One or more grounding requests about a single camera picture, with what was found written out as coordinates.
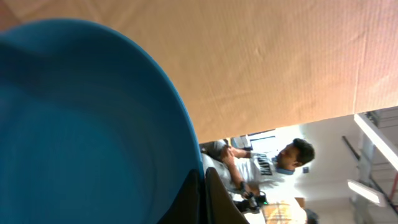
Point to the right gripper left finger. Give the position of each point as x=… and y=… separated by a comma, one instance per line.
x=188, y=206

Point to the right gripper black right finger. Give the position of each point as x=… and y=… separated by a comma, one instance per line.
x=220, y=208

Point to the dark blue plate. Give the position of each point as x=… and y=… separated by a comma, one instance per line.
x=92, y=129

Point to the seated man white shirt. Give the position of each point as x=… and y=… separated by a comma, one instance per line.
x=255, y=175

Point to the white ceiling light fixture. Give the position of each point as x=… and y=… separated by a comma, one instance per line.
x=386, y=148

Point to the brown cardboard board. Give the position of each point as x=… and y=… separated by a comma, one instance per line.
x=244, y=66

